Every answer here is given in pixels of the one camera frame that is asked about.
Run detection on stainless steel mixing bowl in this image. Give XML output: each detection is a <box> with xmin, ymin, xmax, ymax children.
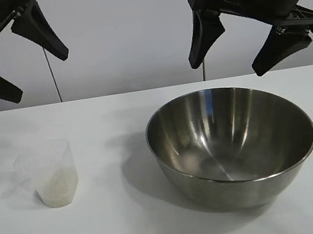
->
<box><xmin>140</xmin><ymin>72</ymin><xmax>313</xmax><ymax>224</ymax></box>

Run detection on clear plastic measuring cup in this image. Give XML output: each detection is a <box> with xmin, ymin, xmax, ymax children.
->
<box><xmin>10</xmin><ymin>138</ymin><xmax>84</xmax><ymax>215</ymax></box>

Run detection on white rice grains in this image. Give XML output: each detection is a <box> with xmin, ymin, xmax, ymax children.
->
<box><xmin>33</xmin><ymin>166</ymin><xmax>81</xmax><ymax>211</ymax></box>

